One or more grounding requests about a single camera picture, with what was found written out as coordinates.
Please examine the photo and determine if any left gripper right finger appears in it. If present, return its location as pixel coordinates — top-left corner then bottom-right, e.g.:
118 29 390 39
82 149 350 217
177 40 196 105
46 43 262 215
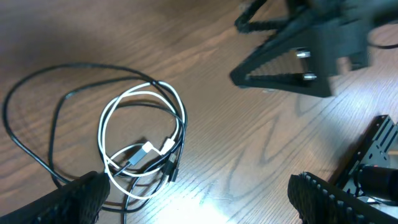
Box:
287 172 397 224

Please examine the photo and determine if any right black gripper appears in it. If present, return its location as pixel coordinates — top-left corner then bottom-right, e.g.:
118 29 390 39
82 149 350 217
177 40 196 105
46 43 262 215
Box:
230 0 397 97

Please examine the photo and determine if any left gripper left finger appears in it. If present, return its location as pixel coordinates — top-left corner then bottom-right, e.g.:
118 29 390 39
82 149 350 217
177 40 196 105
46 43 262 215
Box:
1 171 110 224

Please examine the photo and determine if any white cable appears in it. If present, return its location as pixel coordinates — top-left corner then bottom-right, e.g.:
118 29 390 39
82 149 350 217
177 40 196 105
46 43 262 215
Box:
98 81 187 200

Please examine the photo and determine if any black cable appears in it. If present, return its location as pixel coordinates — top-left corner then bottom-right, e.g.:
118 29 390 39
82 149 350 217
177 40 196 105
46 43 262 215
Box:
2 62 188 224

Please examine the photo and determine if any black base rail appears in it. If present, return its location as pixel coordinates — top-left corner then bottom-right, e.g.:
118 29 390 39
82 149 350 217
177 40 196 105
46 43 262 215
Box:
332 115 397 207

